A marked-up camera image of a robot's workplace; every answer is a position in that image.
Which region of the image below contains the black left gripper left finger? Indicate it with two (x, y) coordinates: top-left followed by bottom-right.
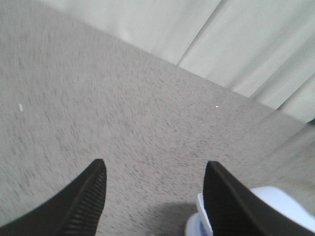
(0, 159), (107, 236)

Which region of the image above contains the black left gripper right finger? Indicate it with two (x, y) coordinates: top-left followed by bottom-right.
(203, 161), (314, 236)

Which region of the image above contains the light blue slipper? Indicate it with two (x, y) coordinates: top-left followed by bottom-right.
(196, 186), (315, 236)
(184, 213), (208, 236)

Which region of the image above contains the pale green curtain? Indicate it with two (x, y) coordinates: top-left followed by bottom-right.
(47, 0), (315, 122)

